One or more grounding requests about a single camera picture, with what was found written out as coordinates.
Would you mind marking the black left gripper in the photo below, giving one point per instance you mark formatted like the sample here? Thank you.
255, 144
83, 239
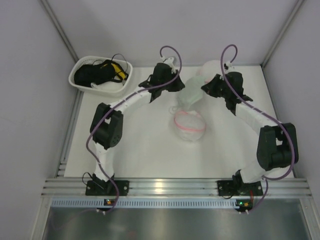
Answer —
173, 81

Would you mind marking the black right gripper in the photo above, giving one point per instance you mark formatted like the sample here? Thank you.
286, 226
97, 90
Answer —
211, 86

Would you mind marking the mint green bra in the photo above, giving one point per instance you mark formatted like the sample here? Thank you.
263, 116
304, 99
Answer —
190, 95

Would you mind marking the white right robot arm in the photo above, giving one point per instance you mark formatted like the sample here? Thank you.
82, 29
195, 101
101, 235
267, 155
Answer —
277, 146

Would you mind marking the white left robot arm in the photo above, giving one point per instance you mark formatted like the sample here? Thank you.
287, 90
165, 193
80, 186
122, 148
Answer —
106, 129

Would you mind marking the white mesh laundry bag front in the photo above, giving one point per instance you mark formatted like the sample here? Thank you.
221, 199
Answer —
189, 125

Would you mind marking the white plastic laundry basket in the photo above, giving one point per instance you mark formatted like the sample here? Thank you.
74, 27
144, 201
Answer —
110, 89

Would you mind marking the yellow black garment in basket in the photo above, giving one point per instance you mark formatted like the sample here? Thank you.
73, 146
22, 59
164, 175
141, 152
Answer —
115, 71

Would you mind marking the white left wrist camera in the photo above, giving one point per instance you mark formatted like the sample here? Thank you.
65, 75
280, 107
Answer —
170, 61

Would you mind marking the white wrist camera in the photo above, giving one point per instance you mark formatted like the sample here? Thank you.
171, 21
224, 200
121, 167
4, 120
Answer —
170, 61
228, 66

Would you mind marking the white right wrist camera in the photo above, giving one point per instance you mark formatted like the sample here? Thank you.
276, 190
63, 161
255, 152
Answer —
228, 66

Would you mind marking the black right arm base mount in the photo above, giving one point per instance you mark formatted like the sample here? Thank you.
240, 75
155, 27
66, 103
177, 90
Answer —
231, 188

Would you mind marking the aluminium corner post right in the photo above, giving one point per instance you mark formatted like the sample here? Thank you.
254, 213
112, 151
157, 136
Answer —
298, 4

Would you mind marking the aluminium corner post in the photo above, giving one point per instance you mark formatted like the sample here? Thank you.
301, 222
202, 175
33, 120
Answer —
298, 4
45, 4

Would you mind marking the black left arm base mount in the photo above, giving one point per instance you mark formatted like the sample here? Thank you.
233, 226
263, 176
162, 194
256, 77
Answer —
98, 187

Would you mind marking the aluminium corner post left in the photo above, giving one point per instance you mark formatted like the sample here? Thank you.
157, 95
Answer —
45, 4

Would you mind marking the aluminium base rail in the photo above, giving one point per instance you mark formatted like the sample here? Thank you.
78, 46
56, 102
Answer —
288, 188

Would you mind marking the grey slotted cable duct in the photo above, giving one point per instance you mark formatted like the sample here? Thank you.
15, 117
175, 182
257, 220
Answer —
145, 203

